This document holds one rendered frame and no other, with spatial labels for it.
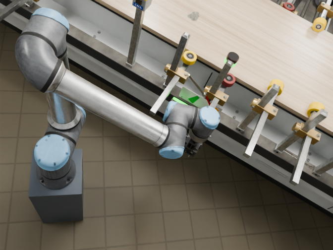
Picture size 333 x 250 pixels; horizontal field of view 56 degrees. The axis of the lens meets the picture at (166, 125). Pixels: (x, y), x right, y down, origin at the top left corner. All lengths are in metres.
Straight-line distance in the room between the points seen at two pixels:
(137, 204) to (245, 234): 0.81
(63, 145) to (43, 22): 0.60
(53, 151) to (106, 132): 1.06
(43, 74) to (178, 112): 0.52
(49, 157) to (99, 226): 0.91
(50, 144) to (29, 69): 0.54
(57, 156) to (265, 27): 1.51
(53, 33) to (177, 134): 0.54
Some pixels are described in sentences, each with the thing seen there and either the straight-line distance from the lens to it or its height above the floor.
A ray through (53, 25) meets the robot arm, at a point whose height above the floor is 1.44.
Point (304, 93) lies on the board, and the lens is 2.00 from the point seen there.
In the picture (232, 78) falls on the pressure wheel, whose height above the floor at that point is 0.90.
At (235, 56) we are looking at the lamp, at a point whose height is 1.11.
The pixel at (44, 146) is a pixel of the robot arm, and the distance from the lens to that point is 1.47.
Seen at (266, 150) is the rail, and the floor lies 0.70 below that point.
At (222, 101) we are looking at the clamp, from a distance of 1.75.
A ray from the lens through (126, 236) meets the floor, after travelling 2.24.
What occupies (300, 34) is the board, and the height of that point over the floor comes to 0.90.
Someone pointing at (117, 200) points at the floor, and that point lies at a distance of 2.28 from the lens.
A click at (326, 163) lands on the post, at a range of 1.93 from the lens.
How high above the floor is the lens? 2.19
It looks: 58 degrees down
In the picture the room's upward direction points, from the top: 24 degrees clockwise
